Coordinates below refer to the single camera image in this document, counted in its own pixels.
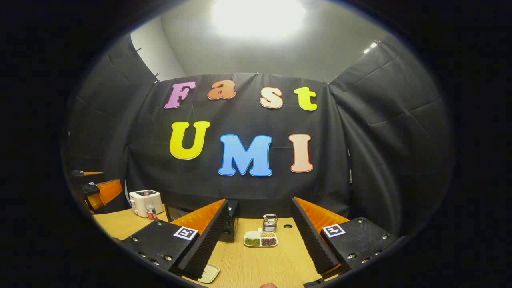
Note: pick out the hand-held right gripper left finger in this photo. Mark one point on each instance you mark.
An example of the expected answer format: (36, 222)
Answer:
(208, 244)

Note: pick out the black backdrop cloth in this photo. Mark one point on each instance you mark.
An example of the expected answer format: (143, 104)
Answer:
(240, 112)

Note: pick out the white toaster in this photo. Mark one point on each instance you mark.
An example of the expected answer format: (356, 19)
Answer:
(138, 202)

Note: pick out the large ceiling light panel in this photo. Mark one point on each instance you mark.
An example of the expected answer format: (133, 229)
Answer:
(258, 16)

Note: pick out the small ceiling light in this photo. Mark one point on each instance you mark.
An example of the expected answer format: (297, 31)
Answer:
(370, 47)

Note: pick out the clear plastic bottle red label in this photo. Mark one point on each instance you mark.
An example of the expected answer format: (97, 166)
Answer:
(150, 210)

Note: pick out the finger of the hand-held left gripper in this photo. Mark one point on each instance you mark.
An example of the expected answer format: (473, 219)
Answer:
(108, 192)
(86, 178)

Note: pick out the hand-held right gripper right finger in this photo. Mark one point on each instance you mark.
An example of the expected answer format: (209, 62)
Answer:
(316, 244)

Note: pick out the black electric oven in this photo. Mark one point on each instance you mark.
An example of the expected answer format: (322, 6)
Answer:
(232, 230)

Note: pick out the white divided dish with beans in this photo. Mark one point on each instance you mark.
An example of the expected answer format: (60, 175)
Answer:
(260, 234)

